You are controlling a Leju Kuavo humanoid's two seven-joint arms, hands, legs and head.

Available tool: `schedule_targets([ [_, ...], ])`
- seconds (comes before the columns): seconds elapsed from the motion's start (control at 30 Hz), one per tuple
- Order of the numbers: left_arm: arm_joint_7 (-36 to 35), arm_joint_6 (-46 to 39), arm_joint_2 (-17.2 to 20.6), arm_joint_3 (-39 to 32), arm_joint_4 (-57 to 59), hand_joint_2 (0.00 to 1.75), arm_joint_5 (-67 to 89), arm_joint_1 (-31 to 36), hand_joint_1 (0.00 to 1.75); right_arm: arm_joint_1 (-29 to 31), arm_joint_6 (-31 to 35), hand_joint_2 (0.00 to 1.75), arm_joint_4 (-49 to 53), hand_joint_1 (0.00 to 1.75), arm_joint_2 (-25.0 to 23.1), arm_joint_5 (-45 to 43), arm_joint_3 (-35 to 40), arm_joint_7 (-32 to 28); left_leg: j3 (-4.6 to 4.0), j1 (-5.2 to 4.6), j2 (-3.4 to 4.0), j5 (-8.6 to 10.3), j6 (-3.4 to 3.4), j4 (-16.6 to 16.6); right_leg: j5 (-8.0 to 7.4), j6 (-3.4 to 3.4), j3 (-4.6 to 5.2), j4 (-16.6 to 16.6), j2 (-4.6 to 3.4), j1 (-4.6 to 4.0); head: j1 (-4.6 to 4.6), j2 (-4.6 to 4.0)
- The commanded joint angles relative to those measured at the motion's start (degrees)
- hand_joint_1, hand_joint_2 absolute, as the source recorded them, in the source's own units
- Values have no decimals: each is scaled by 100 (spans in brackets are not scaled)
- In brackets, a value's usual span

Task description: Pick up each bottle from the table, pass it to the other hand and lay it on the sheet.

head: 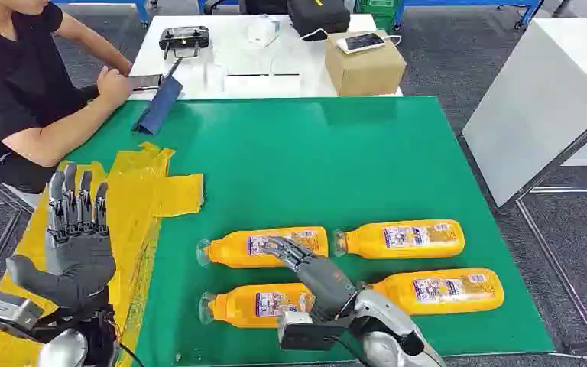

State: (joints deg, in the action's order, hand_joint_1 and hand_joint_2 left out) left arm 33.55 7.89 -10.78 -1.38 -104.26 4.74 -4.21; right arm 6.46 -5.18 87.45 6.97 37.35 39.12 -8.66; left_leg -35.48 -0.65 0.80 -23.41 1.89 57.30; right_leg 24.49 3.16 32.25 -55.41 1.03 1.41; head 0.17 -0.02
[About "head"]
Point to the brown cardboard box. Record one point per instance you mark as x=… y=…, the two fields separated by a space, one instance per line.
x=367 y=73

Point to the small white box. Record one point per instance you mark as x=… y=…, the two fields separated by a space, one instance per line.
x=263 y=31

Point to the green crate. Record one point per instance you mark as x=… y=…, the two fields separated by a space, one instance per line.
x=380 y=11

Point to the green mat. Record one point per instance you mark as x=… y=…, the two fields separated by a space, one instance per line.
x=324 y=167

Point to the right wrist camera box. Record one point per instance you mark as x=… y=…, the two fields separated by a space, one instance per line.
x=306 y=334

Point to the blue folder case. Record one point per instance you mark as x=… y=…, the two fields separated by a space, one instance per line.
x=161 y=106

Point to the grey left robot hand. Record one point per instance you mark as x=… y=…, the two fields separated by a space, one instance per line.
x=78 y=263

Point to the dark smartphone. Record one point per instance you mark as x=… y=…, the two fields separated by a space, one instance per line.
x=145 y=82

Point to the black remote controller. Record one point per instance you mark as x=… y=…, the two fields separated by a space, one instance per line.
x=184 y=38

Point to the white side table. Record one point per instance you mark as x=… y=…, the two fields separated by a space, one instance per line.
x=531 y=101

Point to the orange drink bottle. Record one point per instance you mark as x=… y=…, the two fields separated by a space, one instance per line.
x=369 y=240
x=238 y=305
x=232 y=249
x=400 y=294

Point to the person's right hand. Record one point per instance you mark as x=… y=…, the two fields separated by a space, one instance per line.
x=113 y=87

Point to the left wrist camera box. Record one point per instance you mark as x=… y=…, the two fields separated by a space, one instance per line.
x=7 y=310

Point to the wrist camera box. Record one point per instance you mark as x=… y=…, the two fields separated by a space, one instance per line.
x=306 y=334
x=7 y=310

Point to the person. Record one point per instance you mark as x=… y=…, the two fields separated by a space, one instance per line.
x=5 y=66

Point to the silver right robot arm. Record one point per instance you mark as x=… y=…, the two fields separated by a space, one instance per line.
x=389 y=329

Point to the white-edged smartphone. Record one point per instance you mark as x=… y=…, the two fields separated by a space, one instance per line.
x=362 y=42

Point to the black carry case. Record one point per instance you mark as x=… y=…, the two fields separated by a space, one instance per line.
x=319 y=15

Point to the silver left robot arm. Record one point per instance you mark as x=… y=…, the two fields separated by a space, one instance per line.
x=65 y=349

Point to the blue metal frame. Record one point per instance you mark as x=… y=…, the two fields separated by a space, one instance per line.
x=476 y=3

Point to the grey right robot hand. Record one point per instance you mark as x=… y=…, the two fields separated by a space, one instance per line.
x=324 y=286

